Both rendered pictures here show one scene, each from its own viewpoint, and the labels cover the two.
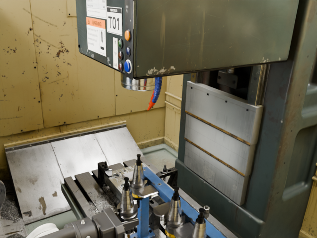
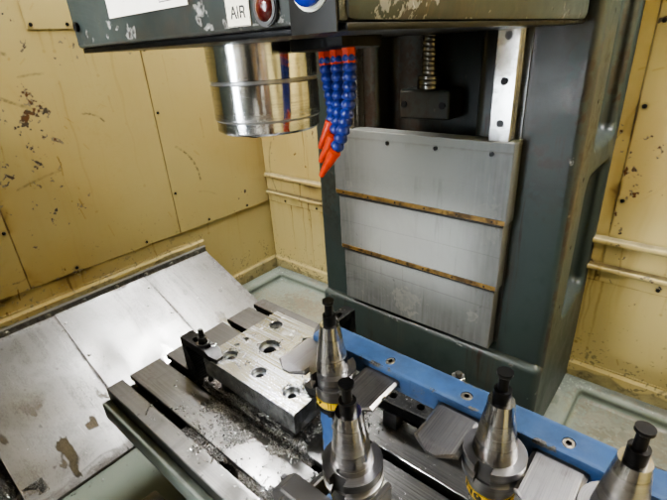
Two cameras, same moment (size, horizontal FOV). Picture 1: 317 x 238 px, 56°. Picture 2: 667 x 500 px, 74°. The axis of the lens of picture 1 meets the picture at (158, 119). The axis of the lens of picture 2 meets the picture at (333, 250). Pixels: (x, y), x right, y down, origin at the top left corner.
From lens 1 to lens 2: 0.52 m
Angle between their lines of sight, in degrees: 14
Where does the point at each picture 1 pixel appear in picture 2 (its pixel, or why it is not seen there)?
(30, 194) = (32, 441)
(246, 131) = (493, 198)
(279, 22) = not seen: outside the picture
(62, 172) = (98, 371)
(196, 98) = (359, 159)
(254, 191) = (513, 315)
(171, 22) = not seen: outside the picture
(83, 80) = (98, 173)
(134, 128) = (220, 250)
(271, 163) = (552, 252)
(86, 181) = (162, 382)
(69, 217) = (137, 463)
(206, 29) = not seen: outside the picture
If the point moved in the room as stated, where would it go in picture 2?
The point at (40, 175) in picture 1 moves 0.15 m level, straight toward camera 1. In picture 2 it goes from (48, 391) to (59, 420)
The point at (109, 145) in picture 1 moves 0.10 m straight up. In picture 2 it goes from (182, 292) to (177, 269)
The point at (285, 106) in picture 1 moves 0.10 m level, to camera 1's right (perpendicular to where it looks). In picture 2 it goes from (578, 128) to (620, 123)
